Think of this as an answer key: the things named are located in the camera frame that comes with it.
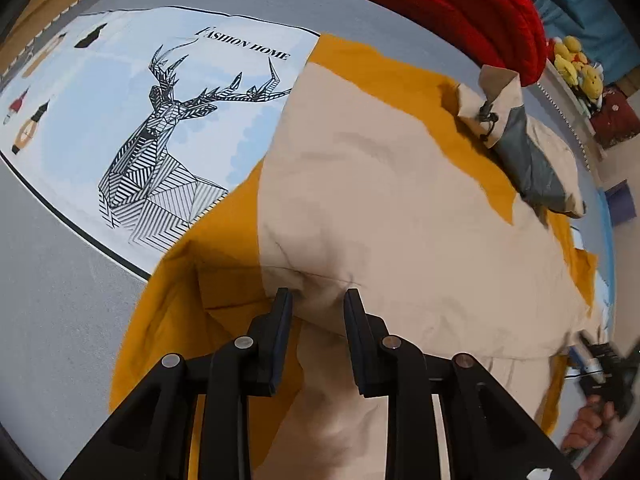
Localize grey bed sheet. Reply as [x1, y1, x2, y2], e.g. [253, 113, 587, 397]
[0, 0, 616, 480]

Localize blue curtain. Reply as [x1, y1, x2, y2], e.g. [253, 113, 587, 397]
[533, 0, 639, 84]

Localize yellow plush toys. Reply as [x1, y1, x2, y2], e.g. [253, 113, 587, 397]
[549, 36, 604, 104]

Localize person's right hand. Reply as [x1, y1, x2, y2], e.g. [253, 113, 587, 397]
[561, 396, 618, 454]

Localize light blue printed bed runner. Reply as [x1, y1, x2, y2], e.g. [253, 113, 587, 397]
[1, 6, 318, 278]

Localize beige and mustard hooded jacket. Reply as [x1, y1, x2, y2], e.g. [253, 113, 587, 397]
[110, 35, 600, 479]

